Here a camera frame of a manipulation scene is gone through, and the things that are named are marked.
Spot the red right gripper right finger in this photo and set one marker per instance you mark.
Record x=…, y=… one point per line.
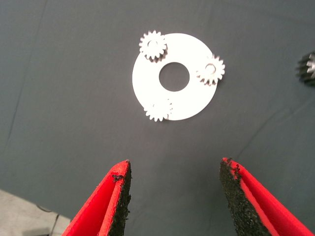
x=251, y=206

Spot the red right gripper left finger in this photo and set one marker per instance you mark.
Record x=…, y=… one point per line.
x=103, y=209

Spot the small dark steel gear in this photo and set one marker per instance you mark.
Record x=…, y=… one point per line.
x=211, y=70

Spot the larger steel gear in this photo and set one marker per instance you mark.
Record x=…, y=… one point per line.
x=307, y=70

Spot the dark grey table cloth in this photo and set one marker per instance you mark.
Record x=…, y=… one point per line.
x=73, y=98

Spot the round metal plate with hole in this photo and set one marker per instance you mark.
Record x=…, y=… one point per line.
x=187, y=98

